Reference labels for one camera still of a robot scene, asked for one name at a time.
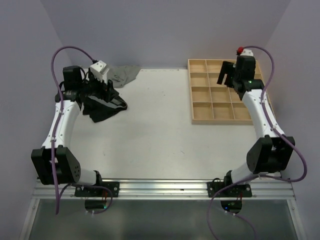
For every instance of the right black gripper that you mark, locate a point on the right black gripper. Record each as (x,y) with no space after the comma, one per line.
(228,67)

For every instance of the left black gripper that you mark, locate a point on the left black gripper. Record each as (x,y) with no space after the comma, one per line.
(110,91)

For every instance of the black striped underwear grey waistband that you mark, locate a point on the black striped underwear grey waistband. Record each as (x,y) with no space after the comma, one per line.
(99,110)

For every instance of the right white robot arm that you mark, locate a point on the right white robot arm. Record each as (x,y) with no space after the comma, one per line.
(273,149)

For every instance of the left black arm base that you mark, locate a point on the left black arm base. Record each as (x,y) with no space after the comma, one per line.
(101,189)

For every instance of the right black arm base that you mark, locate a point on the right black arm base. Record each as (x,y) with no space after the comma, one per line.
(240,190)

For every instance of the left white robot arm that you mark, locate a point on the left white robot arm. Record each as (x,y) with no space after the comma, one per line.
(54,162)

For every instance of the grey crumpled underwear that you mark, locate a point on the grey crumpled underwear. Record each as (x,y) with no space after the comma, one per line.
(123,75)

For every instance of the wooden compartment tray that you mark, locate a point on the wooden compartment tray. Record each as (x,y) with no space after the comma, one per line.
(213,103)

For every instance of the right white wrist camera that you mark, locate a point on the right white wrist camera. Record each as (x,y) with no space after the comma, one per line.
(242,51)

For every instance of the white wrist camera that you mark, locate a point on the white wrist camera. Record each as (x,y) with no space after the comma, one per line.
(100,70)
(242,51)

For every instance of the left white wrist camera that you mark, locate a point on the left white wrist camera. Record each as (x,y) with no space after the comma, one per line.
(100,70)

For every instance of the aluminium mounting rail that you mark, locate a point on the aluminium mounting rail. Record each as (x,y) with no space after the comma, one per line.
(196,189)

